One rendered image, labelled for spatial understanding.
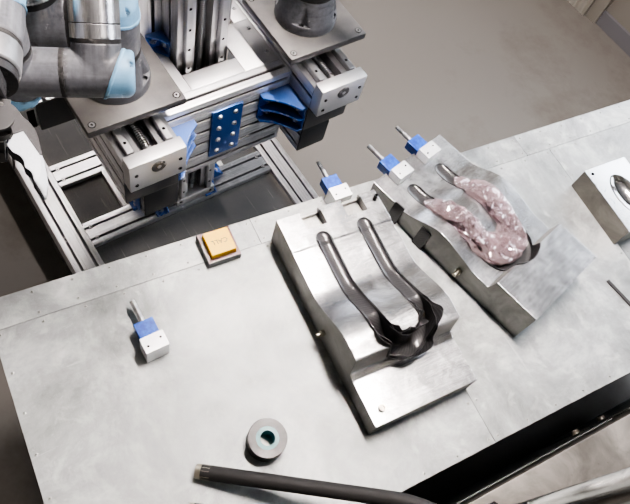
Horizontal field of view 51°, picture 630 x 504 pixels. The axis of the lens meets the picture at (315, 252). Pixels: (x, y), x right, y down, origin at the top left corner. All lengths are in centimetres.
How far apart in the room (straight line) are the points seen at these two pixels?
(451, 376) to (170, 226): 115
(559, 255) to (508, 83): 180
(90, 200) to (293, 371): 112
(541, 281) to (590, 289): 23
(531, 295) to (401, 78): 177
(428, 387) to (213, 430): 46
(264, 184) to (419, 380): 115
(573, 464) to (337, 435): 54
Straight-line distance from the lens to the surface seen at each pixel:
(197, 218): 228
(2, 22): 102
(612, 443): 171
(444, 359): 149
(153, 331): 142
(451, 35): 347
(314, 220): 155
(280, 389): 144
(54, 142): 247
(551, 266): 166
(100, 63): 109
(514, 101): 332
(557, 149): 204
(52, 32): 137
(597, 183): 193
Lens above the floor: 216
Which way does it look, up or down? 59 degrees down
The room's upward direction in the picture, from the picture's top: 22 degrees clockwise
